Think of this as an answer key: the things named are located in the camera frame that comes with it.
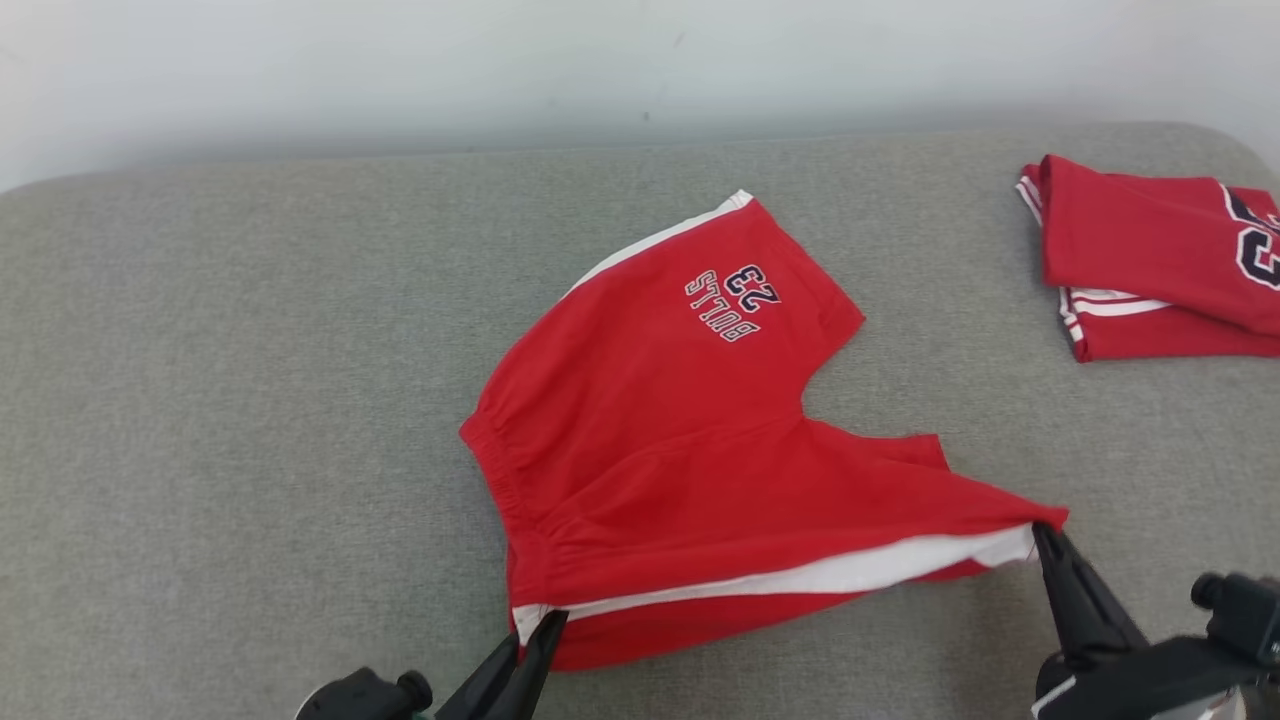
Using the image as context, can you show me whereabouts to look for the red basketball jersey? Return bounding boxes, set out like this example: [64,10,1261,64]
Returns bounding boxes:
[1016,154,1280,364]

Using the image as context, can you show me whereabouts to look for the red shorts with white stripes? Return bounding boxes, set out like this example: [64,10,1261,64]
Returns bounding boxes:
[458,189,1070,673]

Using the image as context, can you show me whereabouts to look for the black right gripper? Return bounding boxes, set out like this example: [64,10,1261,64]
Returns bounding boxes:
[1030,521,1263,720]

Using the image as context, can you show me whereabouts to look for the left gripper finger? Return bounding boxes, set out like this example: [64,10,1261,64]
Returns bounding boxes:
[485,610,570,720]
[435,634,522,720]

